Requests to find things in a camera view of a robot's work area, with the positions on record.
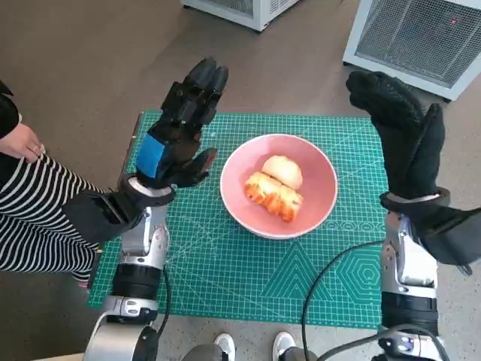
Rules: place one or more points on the black table frame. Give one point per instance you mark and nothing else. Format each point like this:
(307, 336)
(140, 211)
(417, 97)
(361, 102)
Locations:
(136, 128)

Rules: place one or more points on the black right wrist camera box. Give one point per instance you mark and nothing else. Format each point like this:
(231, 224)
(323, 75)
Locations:
(447, 233)

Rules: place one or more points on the pink bowl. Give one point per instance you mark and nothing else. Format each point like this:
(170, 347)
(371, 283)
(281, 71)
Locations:
(319, 180)

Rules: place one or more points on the person's hand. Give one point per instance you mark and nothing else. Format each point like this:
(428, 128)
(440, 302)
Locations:
(20, 143)

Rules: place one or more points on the green cutting mat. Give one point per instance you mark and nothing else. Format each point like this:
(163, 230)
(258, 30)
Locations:
(210, 270)

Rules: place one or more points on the large white mesh cabinet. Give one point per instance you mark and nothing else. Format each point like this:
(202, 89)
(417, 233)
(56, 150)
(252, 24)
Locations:
(413, 45)

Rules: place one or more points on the dark grey leg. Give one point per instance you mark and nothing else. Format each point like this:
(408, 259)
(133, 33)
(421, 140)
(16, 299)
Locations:
(298, 355)
(203, 353)

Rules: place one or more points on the person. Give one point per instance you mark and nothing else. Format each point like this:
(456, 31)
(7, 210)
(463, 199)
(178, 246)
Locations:
(37, 210)

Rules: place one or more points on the small white cabinet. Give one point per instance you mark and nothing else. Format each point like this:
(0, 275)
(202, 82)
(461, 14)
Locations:
(255, 15)

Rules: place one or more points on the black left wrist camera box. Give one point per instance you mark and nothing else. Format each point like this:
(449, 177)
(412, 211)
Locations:
(90, 218)

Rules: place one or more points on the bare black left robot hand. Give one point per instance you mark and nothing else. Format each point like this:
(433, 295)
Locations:
(176, 139)

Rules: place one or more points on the white shoe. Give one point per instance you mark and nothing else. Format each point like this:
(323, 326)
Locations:
(282, 344)
(224, 346)

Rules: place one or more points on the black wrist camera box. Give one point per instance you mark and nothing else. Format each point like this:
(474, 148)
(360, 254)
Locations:
(447, 233)
(90, 218)

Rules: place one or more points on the round toy bread bun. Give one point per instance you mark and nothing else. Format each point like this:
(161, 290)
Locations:
(282, 169)

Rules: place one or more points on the long toy bread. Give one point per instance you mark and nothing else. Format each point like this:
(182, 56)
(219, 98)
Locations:
(274, 199)

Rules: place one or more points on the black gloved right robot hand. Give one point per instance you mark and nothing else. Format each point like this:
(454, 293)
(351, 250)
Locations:
(409, 150)

